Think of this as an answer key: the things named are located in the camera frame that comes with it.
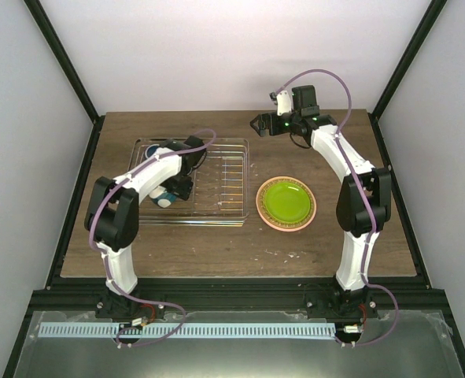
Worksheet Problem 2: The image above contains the green plastic plate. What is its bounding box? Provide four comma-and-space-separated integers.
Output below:
263, 181, 312, 224

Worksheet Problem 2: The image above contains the pink rimmed plate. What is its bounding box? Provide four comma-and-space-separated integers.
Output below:
255, 176, 318, 232

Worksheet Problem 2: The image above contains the woven bamboo tray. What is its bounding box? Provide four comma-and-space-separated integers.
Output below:
258, 177, 316, 229

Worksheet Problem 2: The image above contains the light blue slotted strip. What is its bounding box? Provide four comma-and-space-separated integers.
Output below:
38, 322, 336, 340

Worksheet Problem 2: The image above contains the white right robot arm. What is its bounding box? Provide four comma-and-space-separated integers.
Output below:
250, 85, 391, 317

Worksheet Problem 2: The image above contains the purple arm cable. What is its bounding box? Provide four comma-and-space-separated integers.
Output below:
281, 69, 400, 348
88, 128, 186, 350

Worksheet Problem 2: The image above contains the dark blue ceramic mug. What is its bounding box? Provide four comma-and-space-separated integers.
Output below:
144, 143, 174, 161

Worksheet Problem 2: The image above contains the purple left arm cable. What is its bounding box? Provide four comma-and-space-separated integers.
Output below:
88, 128, 186, 350

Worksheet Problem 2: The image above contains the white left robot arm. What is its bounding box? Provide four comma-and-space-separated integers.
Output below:
84, 135, 210, 319

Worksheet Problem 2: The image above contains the white and teal bowl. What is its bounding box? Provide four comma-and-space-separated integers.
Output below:
149, 186, 177, 208

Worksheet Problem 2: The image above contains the chrome wire dish rack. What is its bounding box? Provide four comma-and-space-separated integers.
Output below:
135, 145, 249, 220

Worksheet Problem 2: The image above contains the clear plastic drip tray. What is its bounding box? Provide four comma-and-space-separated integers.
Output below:
129, 137, 253, 228

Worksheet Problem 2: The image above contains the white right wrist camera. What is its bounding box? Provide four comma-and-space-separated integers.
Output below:
269, 90, 292, 117

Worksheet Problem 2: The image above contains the black aluminium frame post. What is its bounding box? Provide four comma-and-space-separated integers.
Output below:
371, 0, 449, 119

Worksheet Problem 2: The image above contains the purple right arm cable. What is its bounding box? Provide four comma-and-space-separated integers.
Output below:
281, 69, 400, 348

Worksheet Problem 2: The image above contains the black left frame post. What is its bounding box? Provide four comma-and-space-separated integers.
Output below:
22, 0, 101, 124

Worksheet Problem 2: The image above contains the black front frame rail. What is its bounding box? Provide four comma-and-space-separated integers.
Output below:
28, 277, 448, 317

